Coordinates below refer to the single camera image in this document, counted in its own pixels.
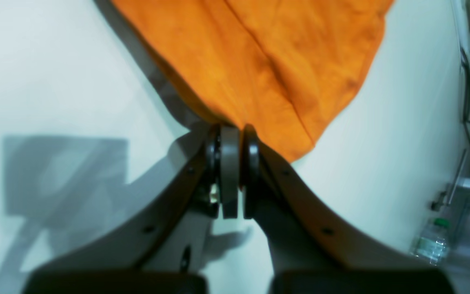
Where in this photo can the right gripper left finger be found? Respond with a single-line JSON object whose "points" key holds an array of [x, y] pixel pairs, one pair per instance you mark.
{"points": [[158, 250]]}

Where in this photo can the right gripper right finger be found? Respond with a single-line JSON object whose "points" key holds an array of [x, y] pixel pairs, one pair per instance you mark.
{"points": [[314, 250]]}

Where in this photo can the orange T-shirt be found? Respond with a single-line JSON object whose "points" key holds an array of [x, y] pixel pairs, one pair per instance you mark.
{"points": [[287, 67]]}

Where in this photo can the clear plastic water bottle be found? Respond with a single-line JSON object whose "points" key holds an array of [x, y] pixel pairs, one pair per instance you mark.
{"points": [[432, 244]]}

